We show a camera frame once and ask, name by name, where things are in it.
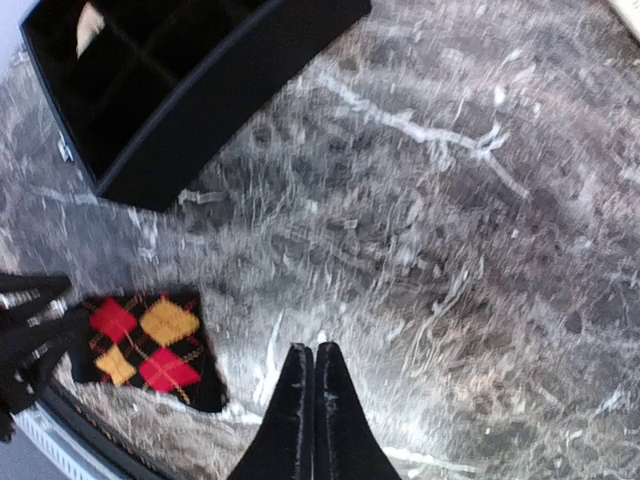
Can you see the black display box with lid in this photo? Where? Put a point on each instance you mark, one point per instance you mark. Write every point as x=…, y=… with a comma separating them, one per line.
x=166, y=84

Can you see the argyle patterned sock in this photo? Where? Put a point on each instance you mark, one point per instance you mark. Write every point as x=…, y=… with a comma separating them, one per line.
x=156, y=343

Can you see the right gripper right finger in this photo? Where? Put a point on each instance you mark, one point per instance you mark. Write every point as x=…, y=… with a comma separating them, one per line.
x=344, y=445

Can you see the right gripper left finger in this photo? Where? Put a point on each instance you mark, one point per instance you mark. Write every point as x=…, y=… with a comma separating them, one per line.
x=282, y=447

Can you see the black front rail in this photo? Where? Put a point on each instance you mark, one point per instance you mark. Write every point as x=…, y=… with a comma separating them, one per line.
x=104, y=447

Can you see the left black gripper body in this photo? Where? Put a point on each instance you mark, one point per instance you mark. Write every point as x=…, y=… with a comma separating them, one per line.
x=31, y=352

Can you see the white slotted cable duct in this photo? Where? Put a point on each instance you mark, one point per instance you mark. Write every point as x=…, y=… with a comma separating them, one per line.
x=54, y=444

